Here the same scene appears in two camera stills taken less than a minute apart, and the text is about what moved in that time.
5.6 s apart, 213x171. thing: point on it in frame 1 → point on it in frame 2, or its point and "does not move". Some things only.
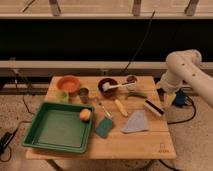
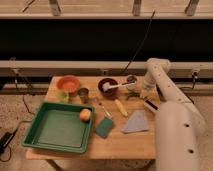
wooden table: (129, 121) does not move
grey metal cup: (83, 93) does not move
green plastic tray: (58, 127) does not move
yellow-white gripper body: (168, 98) → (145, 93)
